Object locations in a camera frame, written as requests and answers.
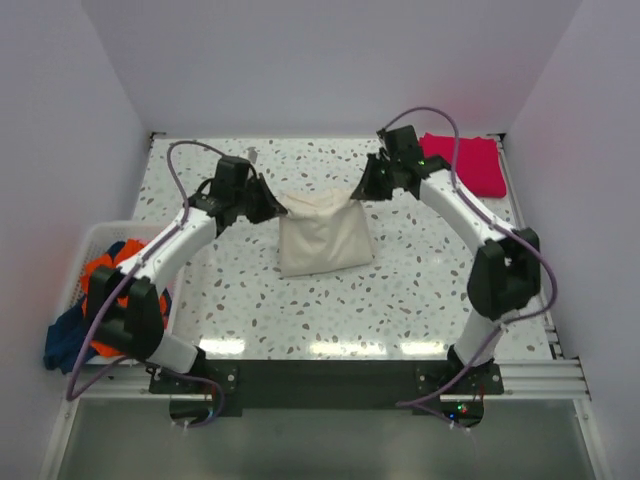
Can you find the cream white t-shirt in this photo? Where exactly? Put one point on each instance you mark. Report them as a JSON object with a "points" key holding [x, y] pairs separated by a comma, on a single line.
{"points": [[323, 232]]}

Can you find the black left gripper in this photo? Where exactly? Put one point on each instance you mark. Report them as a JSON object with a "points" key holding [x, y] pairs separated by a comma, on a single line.
{"points": [[271, 208]]}

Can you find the white plastic laundry basket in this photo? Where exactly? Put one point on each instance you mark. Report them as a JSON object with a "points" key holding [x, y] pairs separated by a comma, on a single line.
{"points": [[95, 243]]}

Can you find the aluminium frame rail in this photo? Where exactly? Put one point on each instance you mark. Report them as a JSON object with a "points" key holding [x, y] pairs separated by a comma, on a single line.
{"points": [[526, 380]]}

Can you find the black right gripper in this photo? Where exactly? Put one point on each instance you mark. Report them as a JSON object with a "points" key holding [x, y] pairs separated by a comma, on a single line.
{"points": [[368, 188]]}

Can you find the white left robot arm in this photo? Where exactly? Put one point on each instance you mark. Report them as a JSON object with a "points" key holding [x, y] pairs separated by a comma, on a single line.
{"points": [[159, 261]]}

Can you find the navy blue t-shirt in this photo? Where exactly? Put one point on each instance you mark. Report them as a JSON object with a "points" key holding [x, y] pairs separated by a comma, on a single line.
{"points": [[66, 335]]}

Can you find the orange t-shirt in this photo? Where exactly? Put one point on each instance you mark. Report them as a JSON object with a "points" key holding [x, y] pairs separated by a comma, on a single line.
{"points": [[134, 323]]}

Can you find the folded magenta t-shirt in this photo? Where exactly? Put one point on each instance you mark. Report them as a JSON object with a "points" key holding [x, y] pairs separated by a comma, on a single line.
{"points": [[478, 164]]}

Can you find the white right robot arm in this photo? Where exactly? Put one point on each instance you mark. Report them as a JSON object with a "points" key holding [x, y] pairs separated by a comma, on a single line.
{"points": [[506, 270]]}

